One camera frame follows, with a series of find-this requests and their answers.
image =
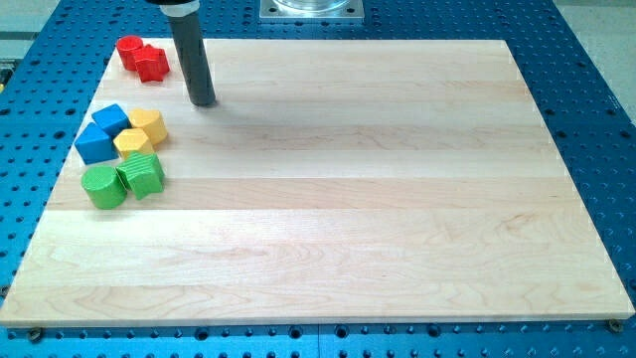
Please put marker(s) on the blue triangular block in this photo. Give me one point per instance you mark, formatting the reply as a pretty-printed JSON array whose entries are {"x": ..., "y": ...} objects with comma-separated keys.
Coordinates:
[{"x": 95, "y": 145}]

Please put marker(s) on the green star block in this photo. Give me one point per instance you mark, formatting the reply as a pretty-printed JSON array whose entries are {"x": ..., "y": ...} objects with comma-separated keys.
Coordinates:
[{"x": 142, "y": 174}]

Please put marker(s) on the red star block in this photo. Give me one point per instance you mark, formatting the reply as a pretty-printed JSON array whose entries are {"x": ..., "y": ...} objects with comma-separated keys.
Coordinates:
[{"x": 151, "y": 64}]

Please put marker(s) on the brass board clamp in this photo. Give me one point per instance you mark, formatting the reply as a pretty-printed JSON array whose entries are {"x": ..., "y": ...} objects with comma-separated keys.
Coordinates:
[
  {"x": 614, "y": 326},
  {"x": 35, "y": 334}
]

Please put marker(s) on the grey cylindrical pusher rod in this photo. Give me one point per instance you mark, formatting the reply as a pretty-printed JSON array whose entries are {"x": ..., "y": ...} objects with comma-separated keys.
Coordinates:
[{"x": 184, "y": 22}]

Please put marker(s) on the green cylinder block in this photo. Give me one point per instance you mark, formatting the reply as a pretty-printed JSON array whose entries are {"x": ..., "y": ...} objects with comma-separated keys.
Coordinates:
[{"x": 103, "y": 187}]

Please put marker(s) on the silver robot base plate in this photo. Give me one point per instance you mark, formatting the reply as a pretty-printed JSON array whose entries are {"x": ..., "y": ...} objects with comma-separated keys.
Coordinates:
[{"x": 311, "y": 9}]

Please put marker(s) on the blue cube block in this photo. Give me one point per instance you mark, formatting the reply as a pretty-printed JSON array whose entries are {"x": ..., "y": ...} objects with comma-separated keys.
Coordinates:
[{"x": 111, "y": 119}]

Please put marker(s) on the blue perforated metal table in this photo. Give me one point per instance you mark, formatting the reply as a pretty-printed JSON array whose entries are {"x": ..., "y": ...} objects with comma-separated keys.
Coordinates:
[{"x": 50, "y": 91}]

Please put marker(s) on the brass board clamp right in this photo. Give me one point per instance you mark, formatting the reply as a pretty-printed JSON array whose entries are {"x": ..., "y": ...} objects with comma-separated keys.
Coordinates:
[{"x": 614, "y": 326}]

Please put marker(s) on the brass board clamp left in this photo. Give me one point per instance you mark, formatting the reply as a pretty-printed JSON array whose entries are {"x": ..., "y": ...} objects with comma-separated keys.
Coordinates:
[{"x": 35, "y": 334}]

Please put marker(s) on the yellow hexagon block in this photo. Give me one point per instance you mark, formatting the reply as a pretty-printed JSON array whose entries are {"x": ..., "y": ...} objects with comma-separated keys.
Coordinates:
[{"x": 132, "y": 140}]

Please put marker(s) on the light wooden board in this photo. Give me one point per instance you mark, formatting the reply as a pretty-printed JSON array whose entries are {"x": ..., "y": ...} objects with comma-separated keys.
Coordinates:
[{"x": 332, "y": 182}]

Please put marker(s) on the red cylinder block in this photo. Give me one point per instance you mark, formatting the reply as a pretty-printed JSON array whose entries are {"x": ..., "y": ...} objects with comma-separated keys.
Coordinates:
[{"x": 127, "y": 47}]

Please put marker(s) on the yellow heart block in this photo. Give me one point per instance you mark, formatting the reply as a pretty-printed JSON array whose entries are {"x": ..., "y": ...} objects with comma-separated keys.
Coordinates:
[{"x": 151, "y": 122}]

